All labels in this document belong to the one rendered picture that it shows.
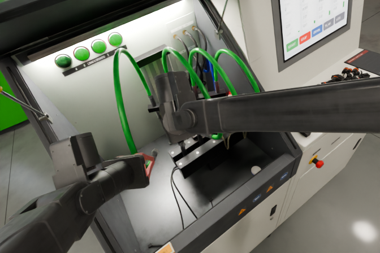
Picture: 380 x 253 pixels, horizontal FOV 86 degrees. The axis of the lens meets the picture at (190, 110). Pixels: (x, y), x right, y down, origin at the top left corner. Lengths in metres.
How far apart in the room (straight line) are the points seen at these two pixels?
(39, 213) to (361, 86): 0.35
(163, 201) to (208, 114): 0.64
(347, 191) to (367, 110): 1.71
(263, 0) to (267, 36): 0.12
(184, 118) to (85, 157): 0.17
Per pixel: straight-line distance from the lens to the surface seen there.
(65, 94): 0.85
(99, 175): 0.40
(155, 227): 0.90
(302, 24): 0.98
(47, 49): 0.75
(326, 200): 1.87
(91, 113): 0.90
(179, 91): 0.39
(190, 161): 0.79
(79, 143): 0.38
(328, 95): 0.26
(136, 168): 0.44
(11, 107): 3.43
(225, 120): 0.31
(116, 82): 0.49
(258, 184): 0.77
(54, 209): 0.29
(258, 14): 0.80
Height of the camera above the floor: 1.64
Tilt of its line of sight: 43 degrees down
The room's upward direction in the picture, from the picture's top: 15 degrees counter-clockwise
